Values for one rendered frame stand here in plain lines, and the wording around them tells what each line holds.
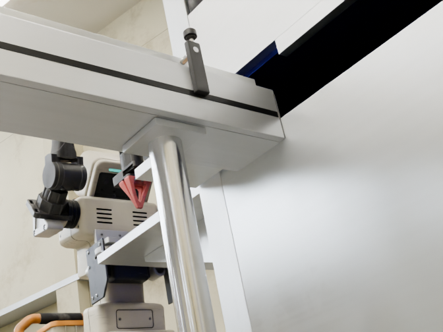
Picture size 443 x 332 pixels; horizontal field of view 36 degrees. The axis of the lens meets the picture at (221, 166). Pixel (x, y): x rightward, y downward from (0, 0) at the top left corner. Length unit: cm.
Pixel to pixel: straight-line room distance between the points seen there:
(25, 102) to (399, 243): 52
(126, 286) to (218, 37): 99
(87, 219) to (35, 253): 553
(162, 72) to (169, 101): 5
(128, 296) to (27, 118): 120
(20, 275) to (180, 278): 685
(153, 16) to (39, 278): 296
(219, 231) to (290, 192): 18
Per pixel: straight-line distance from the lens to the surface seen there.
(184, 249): 92
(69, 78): 89
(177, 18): 142
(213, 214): 121
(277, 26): 117
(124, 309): 200
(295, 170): 107
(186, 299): 90
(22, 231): 784
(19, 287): 771
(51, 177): 195
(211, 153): 109
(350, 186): 99
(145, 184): 167
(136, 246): 149
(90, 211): 206
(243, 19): 124
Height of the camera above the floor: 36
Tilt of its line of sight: 25 degrees up
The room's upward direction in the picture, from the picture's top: 12 degrees counter-clockwise
